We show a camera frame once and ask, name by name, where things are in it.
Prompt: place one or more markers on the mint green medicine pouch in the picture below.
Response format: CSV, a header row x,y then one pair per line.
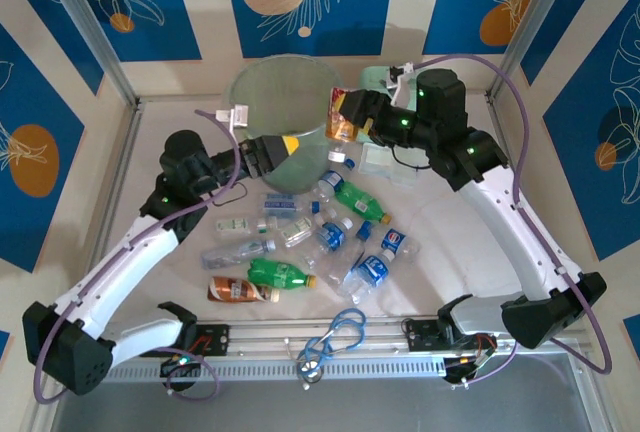
x,y
372,79

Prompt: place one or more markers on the long clear bottle green label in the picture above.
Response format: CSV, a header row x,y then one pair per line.
x,y
235,252

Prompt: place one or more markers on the brown coffee drink bottle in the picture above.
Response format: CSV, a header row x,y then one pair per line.
x,y
235,289

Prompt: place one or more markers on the Pocari Sweat clear bottle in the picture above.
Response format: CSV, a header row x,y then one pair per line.
x,y
372,269

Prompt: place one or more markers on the crushed clear bottle blue cap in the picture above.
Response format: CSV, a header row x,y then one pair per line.
x,y
365,231

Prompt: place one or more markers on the aluminium frame post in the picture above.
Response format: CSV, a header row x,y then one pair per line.
x,y
90,27
529,27

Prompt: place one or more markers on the blue label white cap bottle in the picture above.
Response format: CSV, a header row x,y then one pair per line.
x,y
330,237

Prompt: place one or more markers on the translucent grey waste bin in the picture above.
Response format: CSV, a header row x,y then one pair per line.
x,y
280,97

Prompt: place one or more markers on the white gauze packet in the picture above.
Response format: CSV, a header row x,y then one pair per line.
x,y
375,159

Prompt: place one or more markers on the green plastic bottle yellow cap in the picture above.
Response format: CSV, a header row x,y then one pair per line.
x,y
275,273
357,199

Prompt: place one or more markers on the blue stethoscope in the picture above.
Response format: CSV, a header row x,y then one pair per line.
x,y
350,319

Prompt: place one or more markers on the orange label plastic bottle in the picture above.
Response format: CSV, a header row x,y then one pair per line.
x,y
345,131

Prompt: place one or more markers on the Pepsi label clear bottle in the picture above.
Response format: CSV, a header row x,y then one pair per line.
x,y
395,241

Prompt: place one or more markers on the small green white label bottle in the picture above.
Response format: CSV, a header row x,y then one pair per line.
x,y
235,226

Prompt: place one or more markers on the pale blue label bottle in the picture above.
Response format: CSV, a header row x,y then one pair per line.
x,y
280,204

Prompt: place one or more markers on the grey metal panel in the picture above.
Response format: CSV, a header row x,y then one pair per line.
x,y
350,412

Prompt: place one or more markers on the long aluminium base rail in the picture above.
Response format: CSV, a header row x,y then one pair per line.
x,y
280,339

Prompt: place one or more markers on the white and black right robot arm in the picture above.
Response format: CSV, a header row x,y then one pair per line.
x,y
525,242

